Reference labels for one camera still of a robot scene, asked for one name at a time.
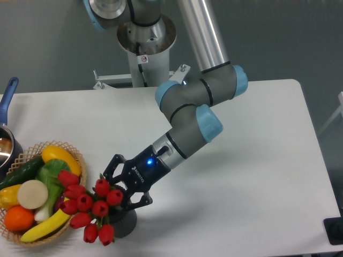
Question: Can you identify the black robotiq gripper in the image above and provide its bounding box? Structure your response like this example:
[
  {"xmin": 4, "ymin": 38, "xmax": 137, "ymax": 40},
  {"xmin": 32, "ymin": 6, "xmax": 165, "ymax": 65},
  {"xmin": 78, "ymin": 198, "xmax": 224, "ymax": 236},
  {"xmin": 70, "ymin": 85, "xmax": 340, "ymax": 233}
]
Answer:
[{"xmin": 102, "ymin": 145, "xmax": 171, "ymax": 210}]

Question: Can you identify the red tulip bouquet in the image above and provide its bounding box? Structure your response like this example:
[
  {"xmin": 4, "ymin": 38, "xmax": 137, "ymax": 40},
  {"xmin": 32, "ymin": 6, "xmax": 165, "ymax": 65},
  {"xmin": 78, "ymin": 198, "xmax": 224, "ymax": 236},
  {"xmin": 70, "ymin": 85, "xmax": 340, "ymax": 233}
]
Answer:
[{"xmin": 57, "ymin": 170, "xmax": 124, "ymax": 246}]

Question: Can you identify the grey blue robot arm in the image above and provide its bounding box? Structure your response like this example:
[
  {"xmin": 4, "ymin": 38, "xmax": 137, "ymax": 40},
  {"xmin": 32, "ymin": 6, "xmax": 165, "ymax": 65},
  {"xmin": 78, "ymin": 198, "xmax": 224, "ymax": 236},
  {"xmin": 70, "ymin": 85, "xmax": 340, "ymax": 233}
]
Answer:
[{"xmin": 84, "ymin": 1, "xmax": 248, "ymax": 210}]

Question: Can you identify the dark grey ribbed vase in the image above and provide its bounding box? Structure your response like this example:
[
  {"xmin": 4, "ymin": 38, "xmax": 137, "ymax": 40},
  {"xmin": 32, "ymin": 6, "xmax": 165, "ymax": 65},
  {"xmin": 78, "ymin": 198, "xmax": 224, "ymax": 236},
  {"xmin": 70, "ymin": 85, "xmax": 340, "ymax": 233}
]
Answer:
[{"xmin": 109, "ymin": 185, "xmax": 138, "ymax": 239}]

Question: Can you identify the purple vegetable in basket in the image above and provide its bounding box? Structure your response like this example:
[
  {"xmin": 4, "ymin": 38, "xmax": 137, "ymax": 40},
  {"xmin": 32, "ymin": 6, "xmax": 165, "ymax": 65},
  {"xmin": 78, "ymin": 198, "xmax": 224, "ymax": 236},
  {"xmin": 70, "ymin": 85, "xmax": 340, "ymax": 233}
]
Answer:
[{"xmin": 54, "ymin": 194, "xmax": 65, "ymax": 213}]

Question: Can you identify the yellow banana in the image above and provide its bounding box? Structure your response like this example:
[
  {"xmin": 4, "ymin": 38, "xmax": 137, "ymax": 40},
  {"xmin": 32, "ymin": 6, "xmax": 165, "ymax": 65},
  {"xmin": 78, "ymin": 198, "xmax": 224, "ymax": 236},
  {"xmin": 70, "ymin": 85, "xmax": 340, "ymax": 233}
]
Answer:
[{"xmin": 20, "ymin": 209, "xmax": 71, "ymax": 243}]

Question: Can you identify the green bok choy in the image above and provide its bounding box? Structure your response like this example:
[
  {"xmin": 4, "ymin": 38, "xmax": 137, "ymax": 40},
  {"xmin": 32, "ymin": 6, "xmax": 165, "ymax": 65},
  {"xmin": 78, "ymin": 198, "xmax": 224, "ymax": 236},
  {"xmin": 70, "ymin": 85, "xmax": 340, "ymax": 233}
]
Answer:
[{"xmin": 34, "ymin": 159, "xmax": 70, "ymax": 223}]

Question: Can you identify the beige round slice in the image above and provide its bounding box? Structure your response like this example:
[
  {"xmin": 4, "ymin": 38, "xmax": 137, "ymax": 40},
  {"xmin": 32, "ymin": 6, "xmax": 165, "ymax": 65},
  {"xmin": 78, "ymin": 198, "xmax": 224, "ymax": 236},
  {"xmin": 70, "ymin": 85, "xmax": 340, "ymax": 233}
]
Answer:
[{"xmin": 17, "ymin": 180, "xmax": 48, "ymax": 209}]

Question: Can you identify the green cucumber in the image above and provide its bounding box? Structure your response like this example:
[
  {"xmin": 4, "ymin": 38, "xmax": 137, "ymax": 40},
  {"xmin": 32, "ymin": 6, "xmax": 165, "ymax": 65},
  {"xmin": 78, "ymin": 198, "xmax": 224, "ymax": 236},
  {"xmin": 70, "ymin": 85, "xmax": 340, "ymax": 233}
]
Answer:
[{"xmin": 1, "ymin": 156, "xmax": 44, "ymax": 190}]

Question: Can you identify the woven wicker basket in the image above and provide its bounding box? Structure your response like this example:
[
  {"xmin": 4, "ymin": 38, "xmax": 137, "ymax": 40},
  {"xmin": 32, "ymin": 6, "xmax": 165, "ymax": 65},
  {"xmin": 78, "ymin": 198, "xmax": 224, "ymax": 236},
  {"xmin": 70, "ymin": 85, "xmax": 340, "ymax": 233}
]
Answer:
[{"xmin": 1, "ymin": 140, "xmax": 87, "ymax": 247}]

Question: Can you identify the orange fruit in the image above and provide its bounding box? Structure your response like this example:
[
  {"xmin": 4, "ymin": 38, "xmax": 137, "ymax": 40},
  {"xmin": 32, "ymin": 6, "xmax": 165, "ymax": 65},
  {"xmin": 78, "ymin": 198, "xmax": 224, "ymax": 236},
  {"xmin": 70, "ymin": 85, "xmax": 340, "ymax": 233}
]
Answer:
[{"xmin": 4, "ymin": 206, "xmax": 34, "ymax": 231}]

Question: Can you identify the yellow bell pepper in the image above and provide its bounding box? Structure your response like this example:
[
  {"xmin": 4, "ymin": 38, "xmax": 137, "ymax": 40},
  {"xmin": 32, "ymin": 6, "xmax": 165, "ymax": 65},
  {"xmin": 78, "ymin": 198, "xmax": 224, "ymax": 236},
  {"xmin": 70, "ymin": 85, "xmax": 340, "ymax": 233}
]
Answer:
[{"xmin": 1, "ymin": 184, "xmax": 21, "ymax": 210}]

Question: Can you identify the black device at edge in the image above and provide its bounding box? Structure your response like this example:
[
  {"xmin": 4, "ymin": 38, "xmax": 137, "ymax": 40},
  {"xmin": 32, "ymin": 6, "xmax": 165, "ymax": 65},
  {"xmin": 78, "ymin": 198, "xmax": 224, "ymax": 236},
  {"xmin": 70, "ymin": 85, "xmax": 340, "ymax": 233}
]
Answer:
[{"xmin": 323, "ymin": 217, "xmax": 342, "ymax": 245}]

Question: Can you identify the blue handled saucepan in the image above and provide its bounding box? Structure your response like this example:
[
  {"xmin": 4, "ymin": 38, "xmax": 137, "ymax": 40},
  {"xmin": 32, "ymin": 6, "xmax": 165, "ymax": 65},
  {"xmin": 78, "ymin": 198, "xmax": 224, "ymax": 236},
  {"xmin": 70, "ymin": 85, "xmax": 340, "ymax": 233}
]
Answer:
[{"xmin": 1, "ymin": 77, "xmax": 23, "ymax": 181}]

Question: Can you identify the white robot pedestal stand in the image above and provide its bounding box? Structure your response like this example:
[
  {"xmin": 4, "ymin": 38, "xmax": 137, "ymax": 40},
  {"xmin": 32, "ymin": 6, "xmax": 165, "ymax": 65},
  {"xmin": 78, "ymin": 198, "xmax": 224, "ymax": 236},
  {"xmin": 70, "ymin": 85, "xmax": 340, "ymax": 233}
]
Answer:
[{"xmin": 93, "ymin": 14, "xmax": 191, "ymax": 89}]

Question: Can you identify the white frame at right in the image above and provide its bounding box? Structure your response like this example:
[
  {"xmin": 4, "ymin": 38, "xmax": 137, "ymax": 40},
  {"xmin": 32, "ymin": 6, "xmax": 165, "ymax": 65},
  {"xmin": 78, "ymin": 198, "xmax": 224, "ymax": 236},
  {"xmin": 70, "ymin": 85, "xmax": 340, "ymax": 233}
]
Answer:
[{"xmin": 318, "ymin": 92, "xmax": 342, "ymax": 136}]

